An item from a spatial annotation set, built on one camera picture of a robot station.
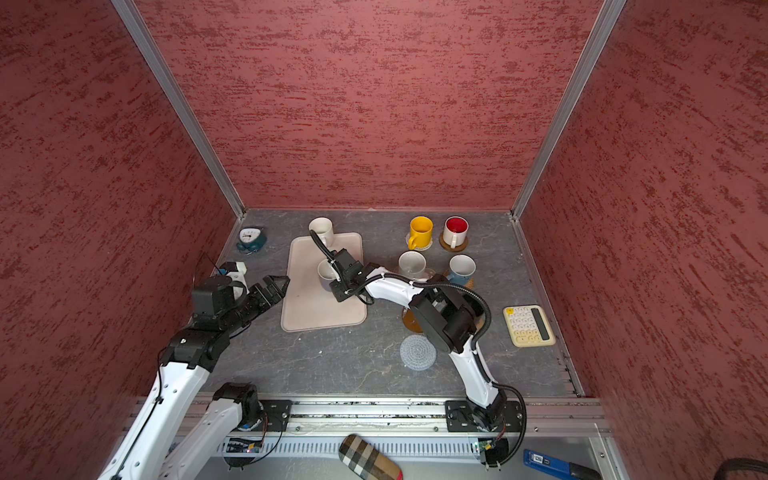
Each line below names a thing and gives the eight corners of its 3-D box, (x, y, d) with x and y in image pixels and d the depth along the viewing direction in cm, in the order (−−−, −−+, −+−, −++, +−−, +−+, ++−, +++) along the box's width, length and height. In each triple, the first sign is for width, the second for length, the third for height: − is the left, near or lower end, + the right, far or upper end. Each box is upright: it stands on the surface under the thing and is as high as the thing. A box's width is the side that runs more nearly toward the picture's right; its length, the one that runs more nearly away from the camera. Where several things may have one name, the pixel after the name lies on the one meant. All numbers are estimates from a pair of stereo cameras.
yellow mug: (408, 253, 110) (410, 236, 102) (408, 234, 117) (409, 216, 109) (430, 254, 110) (434, 236, 102) (428, 234, 117) (431, 216, 109)
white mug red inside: (444, 254, 110) (448, 239, 103) (441, 230, 117) (444, 215, 110) (467, 254, 110) (472, 239, 103) (462, 230, 117) (467, 215, 110)
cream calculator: (511, 347, 88) (514, 344, 86) (501, 307, 96) (503, 304, 95) (554, 347, 88) (558, 344, 86) (540, 307, 97) (543, 304, 95)
